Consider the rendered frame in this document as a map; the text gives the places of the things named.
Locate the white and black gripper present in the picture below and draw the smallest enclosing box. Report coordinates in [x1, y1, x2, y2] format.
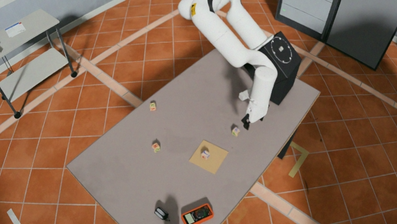
[241, 101, 270, 130]

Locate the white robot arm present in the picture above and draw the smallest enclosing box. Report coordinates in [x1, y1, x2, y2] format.
[178, 0, 277, 107]

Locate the tan square mat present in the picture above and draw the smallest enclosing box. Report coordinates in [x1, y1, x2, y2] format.
[189, 140, 228, 174]

